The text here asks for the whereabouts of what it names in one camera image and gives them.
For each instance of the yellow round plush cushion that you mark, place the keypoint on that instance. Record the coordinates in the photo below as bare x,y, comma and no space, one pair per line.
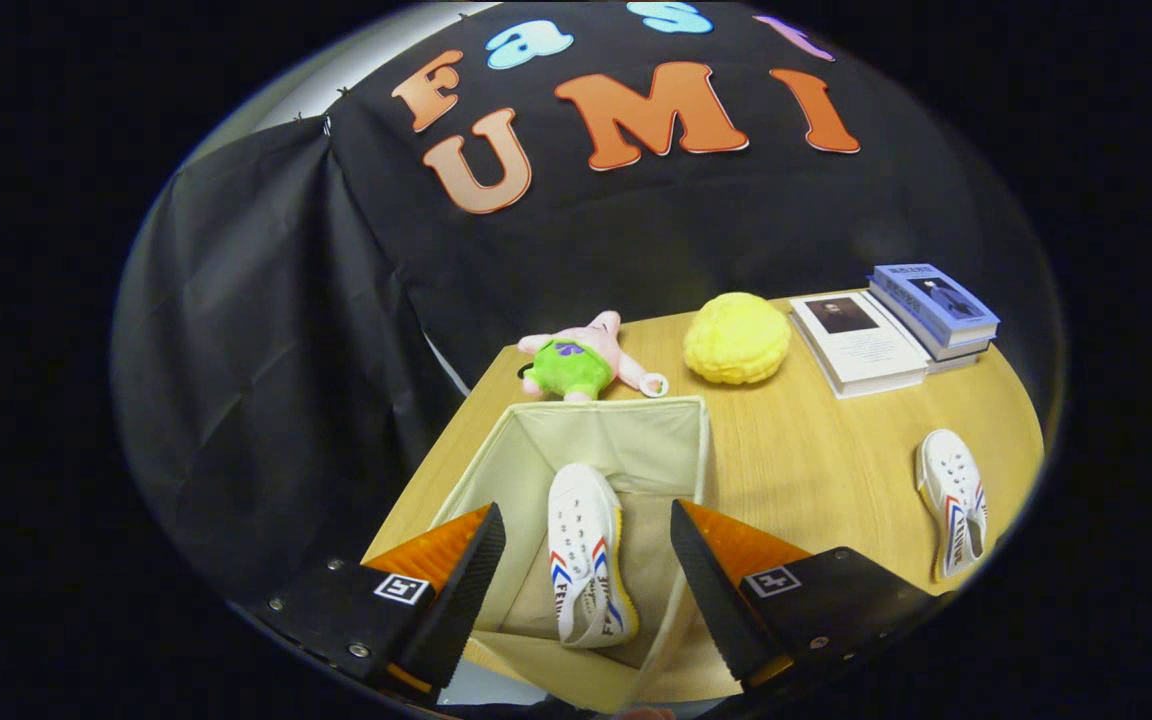
736,340

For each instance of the black backdrop cloth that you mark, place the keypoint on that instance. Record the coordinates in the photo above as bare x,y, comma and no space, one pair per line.
286,350

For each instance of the beige fabric storage box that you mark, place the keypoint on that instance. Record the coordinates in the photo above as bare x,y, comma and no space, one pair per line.
636,440

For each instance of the pink starfish plush toy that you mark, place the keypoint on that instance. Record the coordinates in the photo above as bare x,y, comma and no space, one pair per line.
571,365

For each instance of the white book with portrait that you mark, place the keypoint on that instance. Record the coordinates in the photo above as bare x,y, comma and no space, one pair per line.
866,350

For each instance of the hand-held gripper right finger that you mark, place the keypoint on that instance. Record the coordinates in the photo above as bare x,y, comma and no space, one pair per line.
716,600

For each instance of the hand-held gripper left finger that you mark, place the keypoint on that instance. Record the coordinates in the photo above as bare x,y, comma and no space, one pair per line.
461,600

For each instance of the white shoe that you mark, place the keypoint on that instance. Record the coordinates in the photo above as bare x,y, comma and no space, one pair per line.
948,470
581,520

